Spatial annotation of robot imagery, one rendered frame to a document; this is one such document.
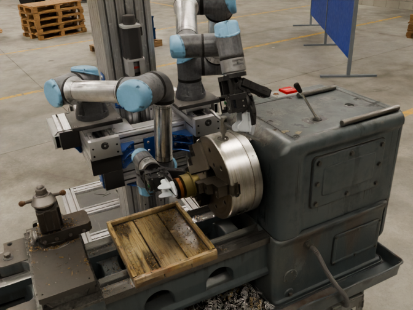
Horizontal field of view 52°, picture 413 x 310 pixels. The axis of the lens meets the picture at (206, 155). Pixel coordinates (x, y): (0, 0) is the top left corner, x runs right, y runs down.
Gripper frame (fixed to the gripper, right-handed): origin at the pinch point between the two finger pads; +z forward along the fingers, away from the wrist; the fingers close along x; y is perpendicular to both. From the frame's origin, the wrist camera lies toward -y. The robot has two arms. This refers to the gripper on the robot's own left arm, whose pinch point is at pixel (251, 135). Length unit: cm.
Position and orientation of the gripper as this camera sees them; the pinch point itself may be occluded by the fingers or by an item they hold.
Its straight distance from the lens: 133.2
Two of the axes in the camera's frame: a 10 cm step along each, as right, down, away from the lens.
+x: 4.1, 0.7, -9.1
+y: -8.9, 2.4, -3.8
